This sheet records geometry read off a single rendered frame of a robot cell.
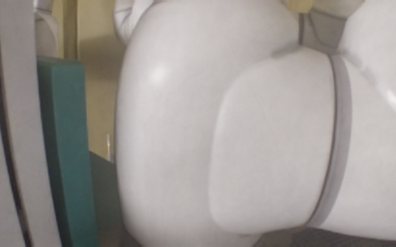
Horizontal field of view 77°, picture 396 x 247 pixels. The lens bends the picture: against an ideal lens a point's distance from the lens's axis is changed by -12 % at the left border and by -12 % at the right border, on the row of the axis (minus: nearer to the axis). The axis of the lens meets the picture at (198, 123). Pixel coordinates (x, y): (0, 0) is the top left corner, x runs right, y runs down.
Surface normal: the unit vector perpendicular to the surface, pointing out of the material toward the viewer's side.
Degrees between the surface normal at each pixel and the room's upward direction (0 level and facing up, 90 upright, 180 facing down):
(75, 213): 90
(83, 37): 90
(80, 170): 90
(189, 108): 87
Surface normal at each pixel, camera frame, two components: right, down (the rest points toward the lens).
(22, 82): 0.80, 0.23
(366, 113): -0.26, -0.33
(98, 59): 0.36, 0.31
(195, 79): -0.12, 0.21
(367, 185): -0.33, 0.29
